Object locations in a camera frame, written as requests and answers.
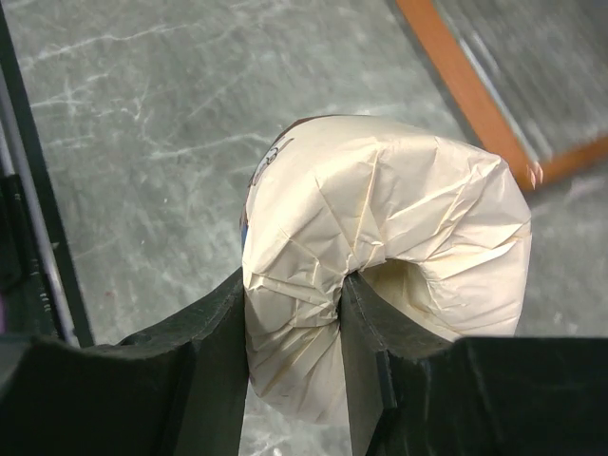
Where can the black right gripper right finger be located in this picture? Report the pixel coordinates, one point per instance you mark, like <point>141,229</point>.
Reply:
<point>410,392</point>

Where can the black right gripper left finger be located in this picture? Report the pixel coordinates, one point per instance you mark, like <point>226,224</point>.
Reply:
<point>175,388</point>

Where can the orange wooden shelf rack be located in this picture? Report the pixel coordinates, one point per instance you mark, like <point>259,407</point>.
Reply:
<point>529,77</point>

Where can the cartoon roll back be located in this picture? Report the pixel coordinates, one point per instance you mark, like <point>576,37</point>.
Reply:
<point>439,229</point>

